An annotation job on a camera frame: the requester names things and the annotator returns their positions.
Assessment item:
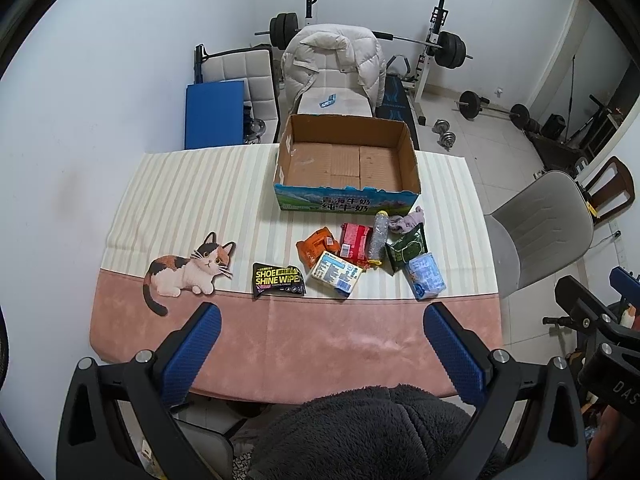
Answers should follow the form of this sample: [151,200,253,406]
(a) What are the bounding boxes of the orange snack packet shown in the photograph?
[296,226,341,270]

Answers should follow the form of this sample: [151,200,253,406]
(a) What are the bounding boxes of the barbell on rack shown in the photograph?
[255,13,471,70]

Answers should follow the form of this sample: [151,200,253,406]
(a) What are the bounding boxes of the white barbell rack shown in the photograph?
[386,0,448,126]

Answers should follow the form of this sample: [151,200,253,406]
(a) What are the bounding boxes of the green seaweed snack packet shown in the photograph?
[385,222,427,273]

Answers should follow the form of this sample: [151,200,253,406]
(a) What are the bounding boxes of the light blue tissue pack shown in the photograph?
[405,252,446,300]

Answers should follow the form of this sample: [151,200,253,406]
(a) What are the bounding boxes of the white blue tissue pack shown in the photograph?
[310,252,362,297]

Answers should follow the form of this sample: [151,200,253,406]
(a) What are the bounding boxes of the black blue weight bench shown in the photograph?
[375,74,420,151]

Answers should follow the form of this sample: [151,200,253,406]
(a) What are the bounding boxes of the blue folded mat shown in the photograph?
[184,80,244,150]

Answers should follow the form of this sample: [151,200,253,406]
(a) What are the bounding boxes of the white chair behind table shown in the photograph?
[293,52,373,117]

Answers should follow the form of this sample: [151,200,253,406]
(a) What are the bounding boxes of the chrome dumbbell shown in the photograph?
[432,118,457,152]

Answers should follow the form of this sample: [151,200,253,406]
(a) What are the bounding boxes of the white quilted chair at left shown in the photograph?
[193,44,281,143]

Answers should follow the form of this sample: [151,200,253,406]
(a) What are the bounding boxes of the lilac soft cloth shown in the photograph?
[388,206,424,234]

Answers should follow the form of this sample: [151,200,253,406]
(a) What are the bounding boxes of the black shoe shine wipes pack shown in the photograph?
[252,262,306,299]

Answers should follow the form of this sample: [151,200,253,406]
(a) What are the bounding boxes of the grey chair at right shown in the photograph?
[485,171,594,298]

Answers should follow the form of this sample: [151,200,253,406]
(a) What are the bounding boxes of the red snack packet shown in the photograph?
[338,222,371,269]

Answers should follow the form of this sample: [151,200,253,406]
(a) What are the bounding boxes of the barbell on floor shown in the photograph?
[457,90,530,130]

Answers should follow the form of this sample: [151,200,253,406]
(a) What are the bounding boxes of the white puffer jacket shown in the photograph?
[281,24,386,117]

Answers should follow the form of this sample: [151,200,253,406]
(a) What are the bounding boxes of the open cardboard milk box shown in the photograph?
[273,114,421,214]

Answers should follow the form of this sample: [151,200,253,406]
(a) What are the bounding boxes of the small blue packet on chair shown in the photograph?
[319,93,337,108]

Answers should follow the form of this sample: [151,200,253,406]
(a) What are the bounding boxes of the brown wooden chair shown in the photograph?
[579,156,636,226]

